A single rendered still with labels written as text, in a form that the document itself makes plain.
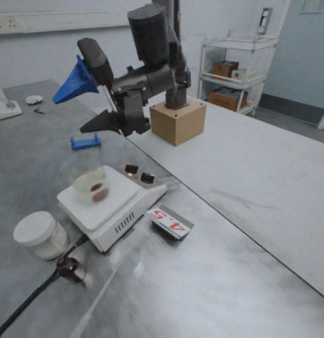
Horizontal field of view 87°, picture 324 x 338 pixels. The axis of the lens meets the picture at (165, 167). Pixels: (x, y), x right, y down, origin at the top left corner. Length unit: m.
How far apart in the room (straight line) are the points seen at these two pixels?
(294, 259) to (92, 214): 0.37
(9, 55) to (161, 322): 1.66
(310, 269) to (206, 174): 0.28
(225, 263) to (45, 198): 0.45
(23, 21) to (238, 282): 1.68
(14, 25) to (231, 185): 1.54
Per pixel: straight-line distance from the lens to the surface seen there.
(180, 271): 0.36
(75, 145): 0.69
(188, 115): 0.57
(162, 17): 0.33
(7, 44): 1.69
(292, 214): 0.49
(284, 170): 0.59
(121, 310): 0.36
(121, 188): 0.35
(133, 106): 0.30
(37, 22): 1.66
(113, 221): 0.34
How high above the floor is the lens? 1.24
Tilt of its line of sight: 42 degrees down
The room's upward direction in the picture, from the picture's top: 3 degrees counter-clockwise
